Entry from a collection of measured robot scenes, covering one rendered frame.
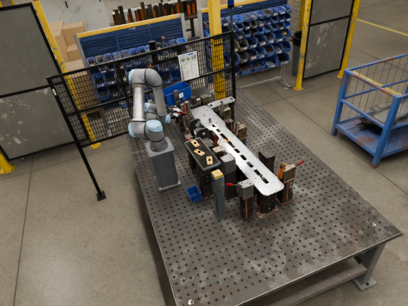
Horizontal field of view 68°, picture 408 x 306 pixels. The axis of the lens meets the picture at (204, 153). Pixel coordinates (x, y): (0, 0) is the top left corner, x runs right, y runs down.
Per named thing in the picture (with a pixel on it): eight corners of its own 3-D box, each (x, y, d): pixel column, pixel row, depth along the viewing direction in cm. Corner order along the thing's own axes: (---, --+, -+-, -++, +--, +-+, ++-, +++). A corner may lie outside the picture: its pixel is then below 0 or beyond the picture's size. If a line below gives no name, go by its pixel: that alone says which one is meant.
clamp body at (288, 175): (295, 200, 242) (300, 166, 219) (280, 207, 238) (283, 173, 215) (287, 192, 250) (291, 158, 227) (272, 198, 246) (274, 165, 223)
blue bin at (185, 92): (192, 96, 324) (191, 85, 316) (168, 107, 312) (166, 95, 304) (184, 91, 335) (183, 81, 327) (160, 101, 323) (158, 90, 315)
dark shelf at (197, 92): (212, 96, 328) (212, 93, 326) (132, 121, 303) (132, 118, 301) (204, 88, 344) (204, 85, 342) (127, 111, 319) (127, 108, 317)
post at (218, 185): (227, 217, 235) (224, 176, 207) (218, 221, 233) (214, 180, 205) (223, 210, 240) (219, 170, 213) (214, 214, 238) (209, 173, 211)
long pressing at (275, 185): (289, 186, 215) (289, 184, 214) (262, 198, 209) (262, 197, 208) (207, 105, 316) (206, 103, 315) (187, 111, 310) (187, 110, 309)
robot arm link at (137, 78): (145, 137, 234) (146, 66, 232) (127, 137, 236) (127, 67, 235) (150, 138, 245) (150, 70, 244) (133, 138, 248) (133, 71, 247)
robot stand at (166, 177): (159, 192, 263) (149, 157, 238) (153, 177, 279) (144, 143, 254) (181, 184, 268) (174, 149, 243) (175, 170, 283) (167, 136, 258)
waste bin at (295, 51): (322, 75, 557) (328, 35, 512) (299, 82, 546) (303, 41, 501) (306, 66, 595) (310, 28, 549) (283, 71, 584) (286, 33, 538)
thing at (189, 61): (200, 77, 334) (197, 49, 315) (181, 82, 328) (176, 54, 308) (199, 76, 335) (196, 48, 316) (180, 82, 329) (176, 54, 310)
